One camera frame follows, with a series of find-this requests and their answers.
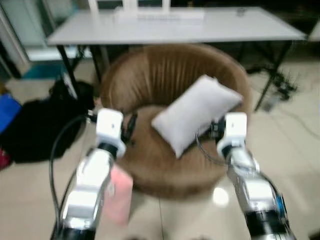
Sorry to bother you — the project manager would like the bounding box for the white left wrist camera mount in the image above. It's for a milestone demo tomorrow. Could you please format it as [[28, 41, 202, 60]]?
[[95, 108, 125, 151]]

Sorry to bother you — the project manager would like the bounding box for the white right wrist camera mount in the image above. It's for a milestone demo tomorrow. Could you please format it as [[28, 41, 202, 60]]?
[[223, 112, 249, 149]]

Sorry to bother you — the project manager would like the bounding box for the long white table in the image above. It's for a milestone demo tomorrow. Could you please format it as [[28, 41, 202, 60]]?
[[46, 6, 307, 113]]

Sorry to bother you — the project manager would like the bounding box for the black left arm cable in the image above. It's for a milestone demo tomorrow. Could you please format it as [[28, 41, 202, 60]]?
[[48, 113, 99, 232]]

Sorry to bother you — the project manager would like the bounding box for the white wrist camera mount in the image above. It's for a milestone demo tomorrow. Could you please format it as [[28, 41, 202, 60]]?
[[95, 108, 125, 151], [223, 112, 249, 149]]

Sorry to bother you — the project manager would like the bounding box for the white keyboard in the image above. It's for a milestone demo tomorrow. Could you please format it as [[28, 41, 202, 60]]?
[[114, 9, 206, 22]]

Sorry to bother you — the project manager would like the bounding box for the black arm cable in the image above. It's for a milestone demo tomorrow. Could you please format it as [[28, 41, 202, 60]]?
[[48, 113, 99, 232], [194, 130, 232, 167]]

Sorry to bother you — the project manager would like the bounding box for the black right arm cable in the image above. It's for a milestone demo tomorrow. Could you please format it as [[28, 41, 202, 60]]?
[[194, 130, 232, 167]]

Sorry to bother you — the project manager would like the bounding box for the pink pillow with grey print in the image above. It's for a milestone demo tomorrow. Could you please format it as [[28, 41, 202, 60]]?
[[102, 165, 135, 227]]

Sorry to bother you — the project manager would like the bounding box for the black bag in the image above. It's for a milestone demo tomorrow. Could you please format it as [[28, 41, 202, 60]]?
[[0, 79, 97, 164]]

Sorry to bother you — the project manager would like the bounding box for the brown round fabric chair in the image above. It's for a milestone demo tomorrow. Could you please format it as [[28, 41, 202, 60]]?
[[100, 44, 255, 199]]

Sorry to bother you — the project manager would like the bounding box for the blue box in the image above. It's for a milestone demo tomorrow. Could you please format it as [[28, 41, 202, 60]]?
[[0, 93, 22, 135]]

